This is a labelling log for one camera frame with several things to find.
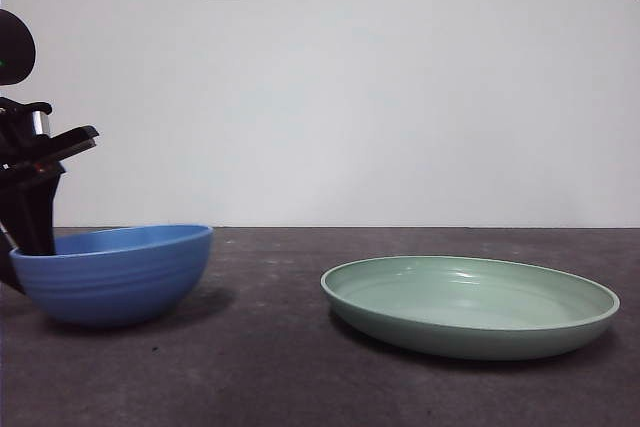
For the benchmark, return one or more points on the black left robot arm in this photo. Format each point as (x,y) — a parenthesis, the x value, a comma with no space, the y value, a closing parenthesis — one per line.
(15,47)

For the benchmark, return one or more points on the blue ribbed bowl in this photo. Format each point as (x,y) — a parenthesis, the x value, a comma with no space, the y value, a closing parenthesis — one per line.
(115,287)

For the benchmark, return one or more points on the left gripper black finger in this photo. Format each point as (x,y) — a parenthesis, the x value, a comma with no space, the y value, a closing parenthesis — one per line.
(32,212)
(7,267)

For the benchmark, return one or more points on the green round plate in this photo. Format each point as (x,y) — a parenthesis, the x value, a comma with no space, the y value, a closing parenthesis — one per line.
(470,332)

